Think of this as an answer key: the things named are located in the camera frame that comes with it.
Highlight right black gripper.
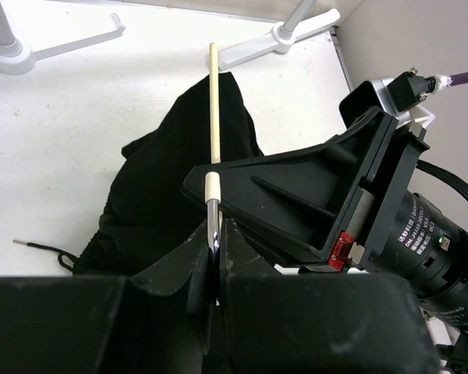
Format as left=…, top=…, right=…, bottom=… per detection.
left=182, top=107, right=428, bottom=272

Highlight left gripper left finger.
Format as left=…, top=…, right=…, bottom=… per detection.
left=0, top=225, right=212, bottom=373

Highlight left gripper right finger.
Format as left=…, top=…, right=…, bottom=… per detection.
left=220, top=219, right=439, bottom=373

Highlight cream wire hanger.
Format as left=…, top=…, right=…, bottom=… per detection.
left=204, top=42, right=222, bottom=256

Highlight black trousers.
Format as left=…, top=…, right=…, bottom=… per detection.
left=13, top=70, right=264, bottom=276

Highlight white clothes rack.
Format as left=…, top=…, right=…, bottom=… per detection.
left=0, top=1, right=341, bottom=75

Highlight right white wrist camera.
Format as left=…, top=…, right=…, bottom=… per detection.
left=339, top=69, right=437, bottom=128

